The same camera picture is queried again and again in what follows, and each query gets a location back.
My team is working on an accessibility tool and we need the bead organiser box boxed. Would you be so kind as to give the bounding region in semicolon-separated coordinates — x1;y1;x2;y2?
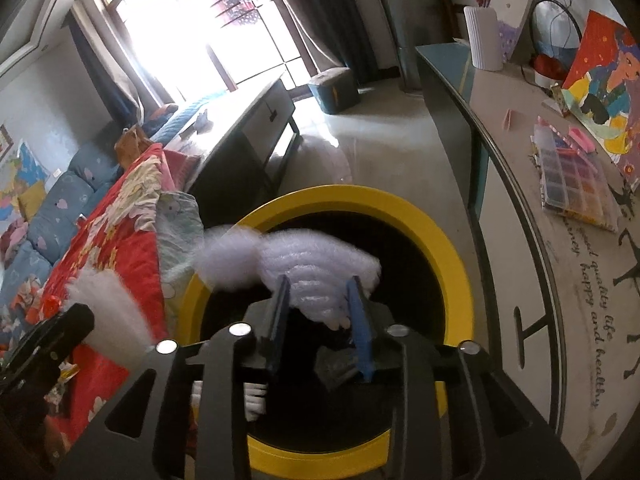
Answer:
530;116;620;232

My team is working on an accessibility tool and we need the dark left curtain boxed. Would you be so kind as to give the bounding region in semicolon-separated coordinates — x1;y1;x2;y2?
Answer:
65;10;144;128

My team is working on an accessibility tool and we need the silver standing air conditioner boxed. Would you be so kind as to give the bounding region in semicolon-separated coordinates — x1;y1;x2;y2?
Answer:
381;0;458;92

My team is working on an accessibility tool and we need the glass balcony door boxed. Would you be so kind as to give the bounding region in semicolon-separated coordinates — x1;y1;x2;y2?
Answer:
93;0;317;102

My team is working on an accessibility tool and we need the pile of pink clothes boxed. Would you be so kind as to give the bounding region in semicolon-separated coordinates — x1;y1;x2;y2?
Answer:
0;218;28;268

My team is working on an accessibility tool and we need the white foam fruit net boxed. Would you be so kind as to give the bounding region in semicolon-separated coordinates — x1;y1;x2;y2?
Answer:
191;226;381;330

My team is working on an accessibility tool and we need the white cylindrical vase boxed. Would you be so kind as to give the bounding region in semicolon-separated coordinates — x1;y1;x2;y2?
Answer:
463;6;503;72

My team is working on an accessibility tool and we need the white coffee table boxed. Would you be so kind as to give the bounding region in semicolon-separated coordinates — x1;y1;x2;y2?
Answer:
167;76;299;228

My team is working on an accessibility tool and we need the red floral blanket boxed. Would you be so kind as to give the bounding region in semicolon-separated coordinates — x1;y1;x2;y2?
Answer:
40;143;171;443

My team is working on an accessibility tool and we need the blue sectional sofa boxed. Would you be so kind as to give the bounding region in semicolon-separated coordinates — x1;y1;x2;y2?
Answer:
0;98;212;356

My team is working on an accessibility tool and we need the china map poster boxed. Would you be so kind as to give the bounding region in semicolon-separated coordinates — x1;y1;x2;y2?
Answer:
0;140;50;222

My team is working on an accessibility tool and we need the blue storage stool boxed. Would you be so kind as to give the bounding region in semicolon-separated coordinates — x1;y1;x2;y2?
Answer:
308;67;360;115

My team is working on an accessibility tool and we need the yellow cushion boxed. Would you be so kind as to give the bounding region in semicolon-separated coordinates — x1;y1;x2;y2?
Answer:
17;181;47;222

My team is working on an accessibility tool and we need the dark right curtain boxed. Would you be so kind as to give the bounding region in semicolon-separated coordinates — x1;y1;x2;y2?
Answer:
284;0;380;84

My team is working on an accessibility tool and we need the dark curtain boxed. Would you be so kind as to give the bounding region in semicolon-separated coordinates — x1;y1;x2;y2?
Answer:
65;10;144;128
284;0;380;84

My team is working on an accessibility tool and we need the yellow rimmed trash bin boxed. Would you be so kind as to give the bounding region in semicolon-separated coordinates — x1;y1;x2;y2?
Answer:
177;184;474;479

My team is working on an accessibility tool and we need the colourful portrait painting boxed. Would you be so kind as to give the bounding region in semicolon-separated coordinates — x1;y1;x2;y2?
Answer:
562;11;640;188

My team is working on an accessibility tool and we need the patterned orange blanket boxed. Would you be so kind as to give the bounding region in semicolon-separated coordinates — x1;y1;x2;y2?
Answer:
1;275;42;353

